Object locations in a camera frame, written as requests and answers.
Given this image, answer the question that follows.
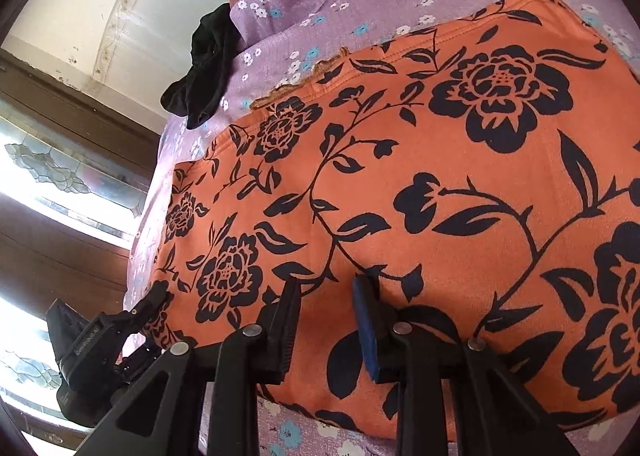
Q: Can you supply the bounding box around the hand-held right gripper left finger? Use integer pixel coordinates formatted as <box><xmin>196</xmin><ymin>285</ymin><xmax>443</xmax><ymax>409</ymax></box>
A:
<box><xmin>75</xmin><ymin>279</ymin><xmax>303</xmax><ymax>456</ymax></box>

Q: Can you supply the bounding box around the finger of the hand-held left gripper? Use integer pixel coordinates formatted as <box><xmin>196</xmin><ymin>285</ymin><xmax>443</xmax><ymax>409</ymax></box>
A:
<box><xmin>116</xmin><ymin>341</ymin><xmax>167</xmax><ymax>380</ymax></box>
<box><xmin>124</xmin><ymin>280</ymin><xmax>169</xmax><ymax>333</ymax></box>

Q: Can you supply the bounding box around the orange black floral shirt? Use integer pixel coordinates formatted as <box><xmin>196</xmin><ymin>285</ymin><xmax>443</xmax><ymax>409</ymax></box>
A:
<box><xmin>147</xmin><ymin>0</ymin><xmax>640</xmax><ymax>444</ymax></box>

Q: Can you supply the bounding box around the stained glass window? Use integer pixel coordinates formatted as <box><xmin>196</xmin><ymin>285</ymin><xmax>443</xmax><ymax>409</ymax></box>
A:
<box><xmin>0</xmin><ymin>111</ymin><xmax>151</xmax><ymax>456</ymax></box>

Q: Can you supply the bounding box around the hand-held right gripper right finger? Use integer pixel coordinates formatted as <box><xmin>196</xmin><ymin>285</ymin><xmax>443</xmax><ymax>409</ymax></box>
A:
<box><xmin>351</xmin><ymin>275</ymin><xmax>583</xmax><ymax>456</ymax></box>

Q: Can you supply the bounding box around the black crumpled cloth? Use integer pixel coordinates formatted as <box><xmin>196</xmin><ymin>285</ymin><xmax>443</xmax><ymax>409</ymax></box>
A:
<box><xmin>161</xmin><ymin>4</ymin><xmax>242</xmax><ymax>131</ymax></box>

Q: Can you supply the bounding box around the brown wooden door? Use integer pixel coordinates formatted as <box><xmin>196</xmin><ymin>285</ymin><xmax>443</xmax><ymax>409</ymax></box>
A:
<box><xmin>0</xmin><ymin>49</ymin><xmax>163</xmax><ymax>456</ymax></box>

